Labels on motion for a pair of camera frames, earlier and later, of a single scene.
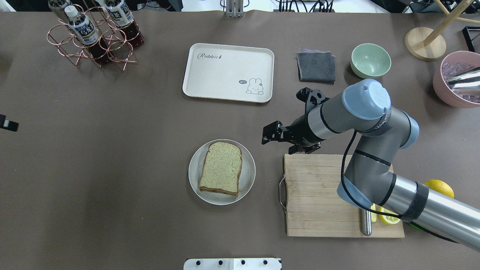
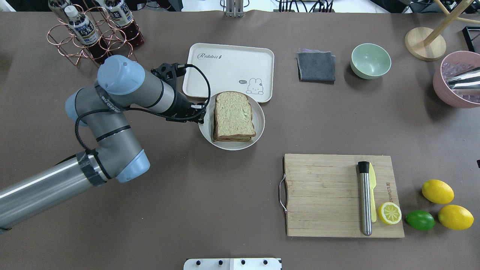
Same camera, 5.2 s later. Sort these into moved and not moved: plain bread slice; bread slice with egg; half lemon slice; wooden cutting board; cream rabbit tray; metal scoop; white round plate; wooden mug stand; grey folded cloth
Moved: plain bread slice; white round plate; bread slice with egg
Not moved: cream rabbit tray; metal scoop; half lemon slice; wooden cutting board; grey folded cloth; wooden mug stand
